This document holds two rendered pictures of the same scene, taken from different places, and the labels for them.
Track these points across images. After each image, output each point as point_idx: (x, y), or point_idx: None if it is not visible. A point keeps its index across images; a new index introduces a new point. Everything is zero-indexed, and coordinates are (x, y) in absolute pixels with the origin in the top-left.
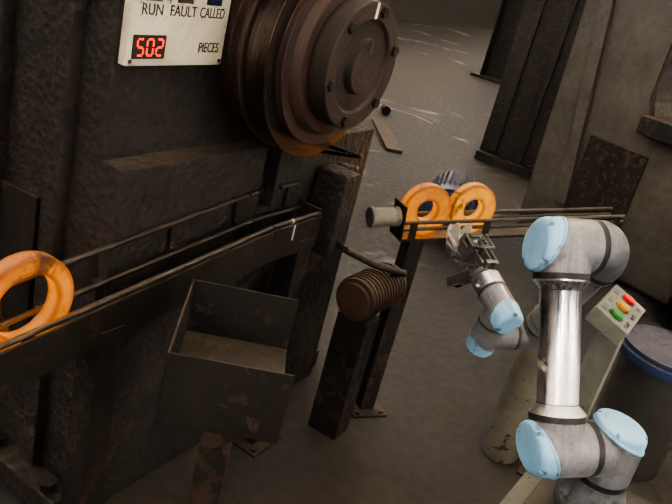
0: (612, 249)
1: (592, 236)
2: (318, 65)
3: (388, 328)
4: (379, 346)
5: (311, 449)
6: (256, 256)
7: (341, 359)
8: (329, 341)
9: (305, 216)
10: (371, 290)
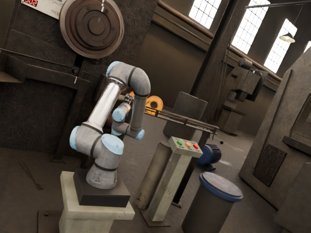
0: (133, 73)
1: (127, 67)
2: (76, 16)
3: None
4: None
5: (71, 169)
6: (55, 78)
7: None
8: (120, 160)
9: (83, 79)
10: None
